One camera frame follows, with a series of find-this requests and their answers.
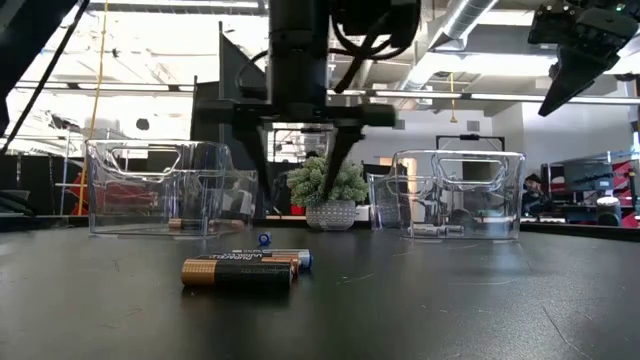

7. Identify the long ceiling light bar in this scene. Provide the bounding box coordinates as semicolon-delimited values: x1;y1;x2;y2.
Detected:
327;87;640;106

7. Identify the black divider panel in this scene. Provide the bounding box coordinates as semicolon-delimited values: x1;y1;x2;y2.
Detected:
189;20;272;219

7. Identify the black low partition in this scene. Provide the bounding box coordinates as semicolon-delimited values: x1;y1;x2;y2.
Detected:
0;153;69;217

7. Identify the grey equipment shelf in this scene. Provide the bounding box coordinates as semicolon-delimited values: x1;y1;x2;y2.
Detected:
541;149;640;229

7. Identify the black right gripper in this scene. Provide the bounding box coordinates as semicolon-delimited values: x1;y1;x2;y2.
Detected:
527;0;621;119

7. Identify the red black equipment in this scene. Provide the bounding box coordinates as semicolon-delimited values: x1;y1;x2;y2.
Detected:
63;169;151;217

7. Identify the yellow hanging cord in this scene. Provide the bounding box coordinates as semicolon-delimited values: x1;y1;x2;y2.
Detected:
448;72;459;125

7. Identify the clear plastic bin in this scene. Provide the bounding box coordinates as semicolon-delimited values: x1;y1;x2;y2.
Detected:
367;148;527;241
84;139;260;238

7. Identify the white topped round stool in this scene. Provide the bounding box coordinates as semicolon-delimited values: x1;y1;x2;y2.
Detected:
596;195;623;227

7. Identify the black stand frame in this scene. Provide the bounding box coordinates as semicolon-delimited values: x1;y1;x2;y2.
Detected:
434;132;506;154

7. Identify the green succulent in grey pot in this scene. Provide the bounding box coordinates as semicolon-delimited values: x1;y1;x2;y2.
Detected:
286;154;370;232

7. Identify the silver ventilation duct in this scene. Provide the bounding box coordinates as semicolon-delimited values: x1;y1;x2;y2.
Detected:
399;0;501;94

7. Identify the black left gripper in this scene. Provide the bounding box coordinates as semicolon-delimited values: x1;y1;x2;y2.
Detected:
197;0;397;202

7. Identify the yellow cable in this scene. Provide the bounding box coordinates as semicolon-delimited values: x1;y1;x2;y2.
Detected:
75;0;109;217

